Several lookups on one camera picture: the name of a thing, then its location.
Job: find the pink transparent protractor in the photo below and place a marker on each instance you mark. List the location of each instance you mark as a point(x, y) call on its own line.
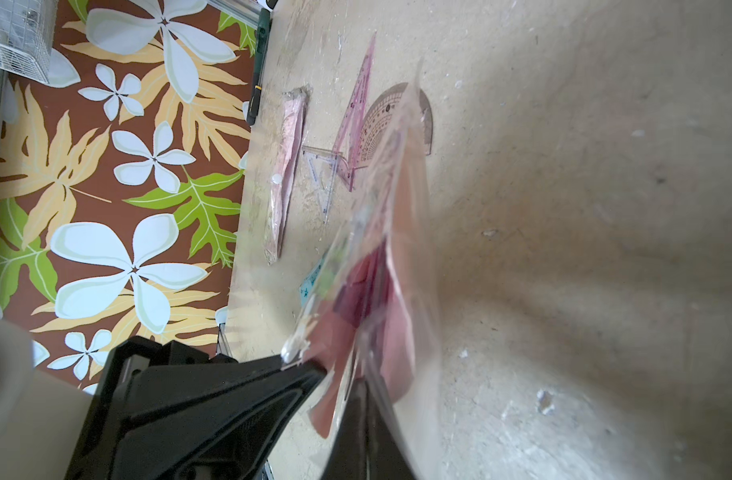
point(379, 117)

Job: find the clear transparent triangle ruler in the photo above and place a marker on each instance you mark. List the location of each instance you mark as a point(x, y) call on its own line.
point(324, 167)

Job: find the pink ruler set pouch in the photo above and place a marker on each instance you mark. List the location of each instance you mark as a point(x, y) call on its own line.
point(374, 310)
point(281, 182)

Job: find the pink transparent triangle ruler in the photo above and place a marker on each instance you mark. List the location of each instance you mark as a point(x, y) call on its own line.
point(348, 139)

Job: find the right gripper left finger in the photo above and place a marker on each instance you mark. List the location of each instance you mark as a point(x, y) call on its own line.
point(174, 412)

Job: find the white wire basket left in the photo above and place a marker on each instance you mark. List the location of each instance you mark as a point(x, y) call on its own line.
point(26, 37)

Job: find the green black pipe wrench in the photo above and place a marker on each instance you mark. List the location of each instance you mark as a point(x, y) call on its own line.
point(262, 34)

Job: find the green transparent straight ruler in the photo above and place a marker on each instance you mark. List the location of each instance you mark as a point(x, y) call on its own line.
point(308, 283)

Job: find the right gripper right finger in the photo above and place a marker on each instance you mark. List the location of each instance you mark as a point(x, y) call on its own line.
point(365, 446)

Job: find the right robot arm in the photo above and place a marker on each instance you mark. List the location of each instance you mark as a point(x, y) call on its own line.
point(39, 425)

